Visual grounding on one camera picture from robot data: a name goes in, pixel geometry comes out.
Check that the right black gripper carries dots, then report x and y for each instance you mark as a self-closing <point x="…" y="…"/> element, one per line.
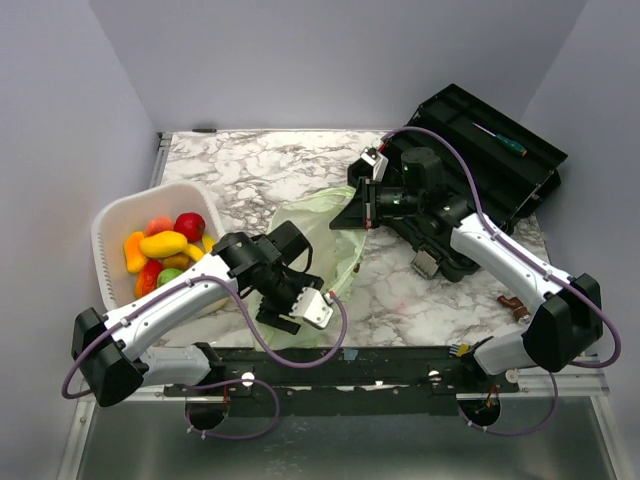
<point x="362" y="211"/>

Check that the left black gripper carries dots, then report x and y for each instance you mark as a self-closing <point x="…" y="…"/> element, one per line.
<point x="272" y="314"/>

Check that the green plastic bag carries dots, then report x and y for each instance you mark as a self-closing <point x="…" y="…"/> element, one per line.
<point x="336" y="259"/>

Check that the green fake custard apple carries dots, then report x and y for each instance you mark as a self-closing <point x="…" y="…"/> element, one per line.
<point x="167" y="275"/>

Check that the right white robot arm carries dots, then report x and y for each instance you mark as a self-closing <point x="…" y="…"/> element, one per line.
<point x="564" y="321"/>

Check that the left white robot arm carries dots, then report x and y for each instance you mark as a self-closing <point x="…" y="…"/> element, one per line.
<point x="115" y="352"/>

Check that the yellow fake banana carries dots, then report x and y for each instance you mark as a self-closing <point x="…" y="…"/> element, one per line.
<point x="194" y="252"/>
<point x="207" y="242"/>

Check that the brown fake kiwi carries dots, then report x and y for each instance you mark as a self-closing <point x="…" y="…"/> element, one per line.
<point x="179" y="261"/>

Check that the dark red fake pomegranate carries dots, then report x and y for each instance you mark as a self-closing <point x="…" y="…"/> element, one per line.
<point x="190" y="224"/>

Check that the pink fake peach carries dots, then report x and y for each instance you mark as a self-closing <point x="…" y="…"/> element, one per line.
<point x="158" y="225"/>

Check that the black plastic toolbox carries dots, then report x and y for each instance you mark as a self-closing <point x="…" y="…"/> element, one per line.
<point x="505" y="187"/>

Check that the white plastic basket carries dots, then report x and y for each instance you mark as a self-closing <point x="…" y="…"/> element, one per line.
<point x="122" y="217"/>

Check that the brown small tool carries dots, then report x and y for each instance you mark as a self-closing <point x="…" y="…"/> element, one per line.
<point x="519" y="311"/>

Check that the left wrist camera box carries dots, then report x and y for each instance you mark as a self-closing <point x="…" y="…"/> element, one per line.
<point x="312" y="307"/>

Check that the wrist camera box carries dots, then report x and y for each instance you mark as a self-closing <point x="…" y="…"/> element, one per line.
<point x="312" y="307"/>
<point x="377" y="161"/>

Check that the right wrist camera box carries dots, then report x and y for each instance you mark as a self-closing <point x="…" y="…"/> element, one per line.
<point x="377" y="161"/>

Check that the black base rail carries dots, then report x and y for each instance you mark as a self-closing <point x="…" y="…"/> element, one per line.
<point x="242" y="383"/>

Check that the green handled screwdriver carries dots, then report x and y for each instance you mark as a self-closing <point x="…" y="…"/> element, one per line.
<point x="506" y="143"/>

